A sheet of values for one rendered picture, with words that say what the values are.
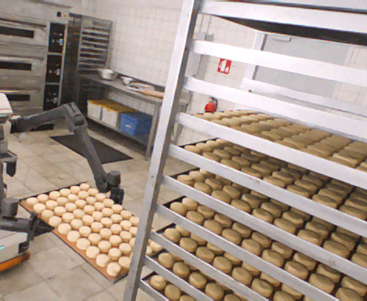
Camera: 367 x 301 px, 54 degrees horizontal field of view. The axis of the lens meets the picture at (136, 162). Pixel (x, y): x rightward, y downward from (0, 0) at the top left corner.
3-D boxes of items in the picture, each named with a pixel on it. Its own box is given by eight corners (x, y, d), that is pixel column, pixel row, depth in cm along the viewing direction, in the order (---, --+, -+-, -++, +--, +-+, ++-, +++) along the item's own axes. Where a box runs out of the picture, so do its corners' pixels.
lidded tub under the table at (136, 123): (116, 128, 560) (119, 112, 551) (136, 126, 594) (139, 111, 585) (133, 135, 537) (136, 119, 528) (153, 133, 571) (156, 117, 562)
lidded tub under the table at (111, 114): (99, 120, 589) (100, 105, 580) (119, 119, 622) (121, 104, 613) (114, 127, 565) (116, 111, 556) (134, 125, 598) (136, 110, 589)
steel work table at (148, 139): (70, 123, 626) (76, 67, 592) (100, 121, 676) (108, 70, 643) (146, 161, 507) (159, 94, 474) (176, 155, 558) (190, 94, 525)
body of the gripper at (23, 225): (33, 219, 135) (13, 217, 134) (30, 241, 139) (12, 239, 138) (36, 211, 141) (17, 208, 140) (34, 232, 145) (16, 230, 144)
